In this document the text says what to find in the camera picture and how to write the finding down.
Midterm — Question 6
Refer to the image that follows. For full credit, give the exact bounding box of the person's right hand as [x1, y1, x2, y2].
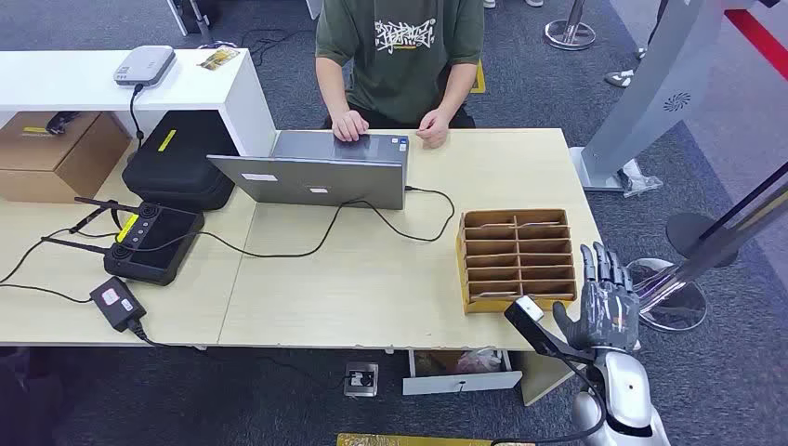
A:
[331, 109, 371, 143]

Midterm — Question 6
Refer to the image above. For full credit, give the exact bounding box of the person's left hand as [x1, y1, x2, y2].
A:
[415, 108, 453, 151]

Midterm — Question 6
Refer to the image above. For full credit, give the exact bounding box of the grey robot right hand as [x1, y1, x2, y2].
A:
[552, 241, 643, 355]

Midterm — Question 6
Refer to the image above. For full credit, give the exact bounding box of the person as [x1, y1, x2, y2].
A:
[314, 0, 486, 151]

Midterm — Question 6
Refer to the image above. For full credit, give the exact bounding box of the wooden card organizer box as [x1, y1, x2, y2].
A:
[455, 208, 579, 315]

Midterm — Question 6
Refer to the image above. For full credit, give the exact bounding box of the yellow printed card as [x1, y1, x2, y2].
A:
[197, 46, 242, 72]

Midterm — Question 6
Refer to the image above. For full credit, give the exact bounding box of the chrome stanchion with mirror base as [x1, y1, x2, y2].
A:
[622, 181, 788, 334]

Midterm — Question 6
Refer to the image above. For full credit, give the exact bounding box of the grey laptop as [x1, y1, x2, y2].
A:
[206, 129, 412, 212]

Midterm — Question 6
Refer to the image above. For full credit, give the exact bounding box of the wooden desk leg panel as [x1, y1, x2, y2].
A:
[521, 351, 583, 408]

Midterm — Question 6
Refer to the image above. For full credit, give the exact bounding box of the black stanchion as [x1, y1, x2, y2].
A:
[665, 161, 788, 269]

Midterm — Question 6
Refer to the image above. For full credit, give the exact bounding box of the pink white plastic bag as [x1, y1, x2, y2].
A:
[455, 348, 503, 374]

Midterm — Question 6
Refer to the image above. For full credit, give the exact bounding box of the chrome stanchion with round base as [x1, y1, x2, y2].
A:
[544, 0, 598, 52]

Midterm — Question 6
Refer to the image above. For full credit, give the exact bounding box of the white open drawer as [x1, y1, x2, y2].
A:
[402, 349, 524, 397]

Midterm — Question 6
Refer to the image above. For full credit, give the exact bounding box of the black carrying case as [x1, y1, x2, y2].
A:
[122, 110, 242, 213]

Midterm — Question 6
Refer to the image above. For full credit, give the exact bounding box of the grey router box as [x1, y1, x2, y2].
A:
[112, 45, 177, 88]

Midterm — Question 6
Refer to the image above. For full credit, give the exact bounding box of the black controller with antennas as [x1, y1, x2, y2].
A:
[41, 196, 206, 287]

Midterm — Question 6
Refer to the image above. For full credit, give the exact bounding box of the grey kiosk stand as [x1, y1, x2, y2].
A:
[569, 0, 780, 198]

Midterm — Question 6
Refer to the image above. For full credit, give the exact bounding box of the gold foil object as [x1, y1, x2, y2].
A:
[336, 433, 493, 446]

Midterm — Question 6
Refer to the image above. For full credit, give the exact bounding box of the silver floor socket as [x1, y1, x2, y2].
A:
[343, 361, 380, 399]

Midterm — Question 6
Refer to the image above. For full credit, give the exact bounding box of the white shelf riser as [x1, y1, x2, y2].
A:
[0, 48, 278, 158]

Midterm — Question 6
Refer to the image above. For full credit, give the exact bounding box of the black power adapter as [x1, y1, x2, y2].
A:
[88, 276, 148, 334]

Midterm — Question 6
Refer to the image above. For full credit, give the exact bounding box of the brown cardboard box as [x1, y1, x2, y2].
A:
[0, 111, 133, 204]

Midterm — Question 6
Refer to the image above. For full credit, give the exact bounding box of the red barrier belt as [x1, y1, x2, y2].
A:
[724, 8, 788, 81]

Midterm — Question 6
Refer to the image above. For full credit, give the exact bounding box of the black wrist camera pale box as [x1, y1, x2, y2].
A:
[504, 295, 596, 363]

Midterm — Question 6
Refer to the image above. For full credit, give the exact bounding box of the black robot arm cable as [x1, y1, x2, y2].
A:
[490, 357, 609, 446]

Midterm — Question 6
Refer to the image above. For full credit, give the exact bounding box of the black laptop cable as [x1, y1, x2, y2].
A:
[132, 184, 457, 260]

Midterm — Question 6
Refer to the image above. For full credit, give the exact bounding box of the black floor cable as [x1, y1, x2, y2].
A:
[238, 27, 316, 67]

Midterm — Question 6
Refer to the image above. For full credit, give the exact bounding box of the white furniture frame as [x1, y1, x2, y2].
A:
[165, 0, 217, 37]

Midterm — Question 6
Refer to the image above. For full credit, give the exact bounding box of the black router cable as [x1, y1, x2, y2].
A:
[127, 83, 147, 149]

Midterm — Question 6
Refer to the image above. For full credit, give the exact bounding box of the black strap object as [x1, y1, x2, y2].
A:
[46, 111, 81, 136]

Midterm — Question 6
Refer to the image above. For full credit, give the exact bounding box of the thick black adapter cable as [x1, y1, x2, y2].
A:
[125, 320, 346, 390]

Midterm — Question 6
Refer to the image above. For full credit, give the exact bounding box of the black controller cable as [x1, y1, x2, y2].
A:
[0, 226, 119, 285]

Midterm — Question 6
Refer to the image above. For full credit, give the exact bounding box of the thin black adapter cable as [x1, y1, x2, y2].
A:
[0, 282, 94, 305]

